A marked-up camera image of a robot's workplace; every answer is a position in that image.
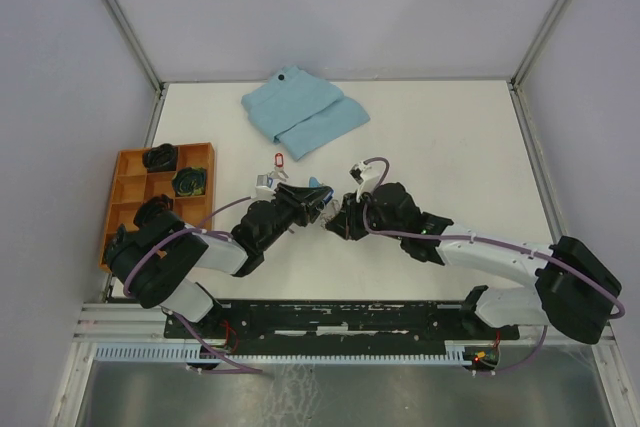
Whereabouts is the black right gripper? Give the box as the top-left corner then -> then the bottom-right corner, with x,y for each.
324,188 -> 404,241

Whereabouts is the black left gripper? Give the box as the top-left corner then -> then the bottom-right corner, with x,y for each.
259,181 -> 332,251

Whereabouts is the metal key organizer blue handle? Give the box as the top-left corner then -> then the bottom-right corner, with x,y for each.
307,172 -> 344,223

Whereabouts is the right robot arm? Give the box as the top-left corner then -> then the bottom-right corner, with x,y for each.
326,183 -> 621,345

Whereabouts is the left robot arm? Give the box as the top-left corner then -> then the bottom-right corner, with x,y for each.
104,184 -> 333,337

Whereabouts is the red tag key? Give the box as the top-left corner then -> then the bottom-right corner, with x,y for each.
272,152 -> 289,181

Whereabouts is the light blue cloth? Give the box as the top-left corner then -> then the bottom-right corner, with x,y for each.
241,65 -> 370,161

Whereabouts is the orange compartment tray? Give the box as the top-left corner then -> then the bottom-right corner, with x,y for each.
103,143 -> 216,246

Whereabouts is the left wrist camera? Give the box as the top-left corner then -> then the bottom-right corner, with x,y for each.
255,174 -> 276,200

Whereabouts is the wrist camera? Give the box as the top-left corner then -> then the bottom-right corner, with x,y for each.
255,174 -> 276,200
349,157 -> 390,202

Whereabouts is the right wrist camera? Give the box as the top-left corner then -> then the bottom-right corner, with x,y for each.
349,157 -> 390,202

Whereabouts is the blue green coiled cable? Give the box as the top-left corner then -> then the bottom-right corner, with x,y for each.
172,165 -> 209,197

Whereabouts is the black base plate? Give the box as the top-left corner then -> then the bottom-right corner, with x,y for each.
192,299 -> 520,357

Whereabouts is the black coiled cable top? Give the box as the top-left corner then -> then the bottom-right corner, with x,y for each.
142,144 -> 180,170

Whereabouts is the black coiled cable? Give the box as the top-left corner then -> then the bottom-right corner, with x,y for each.
133,196 -> 176,228
142,144 -> 180,170

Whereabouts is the black coiled cable middle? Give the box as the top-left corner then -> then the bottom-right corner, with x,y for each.
133,196 -> 176,228

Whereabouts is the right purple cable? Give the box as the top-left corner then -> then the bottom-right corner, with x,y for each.
357,156 -> 626,376

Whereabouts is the white cable duct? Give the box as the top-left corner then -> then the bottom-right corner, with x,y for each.
93,339 -> 476,363

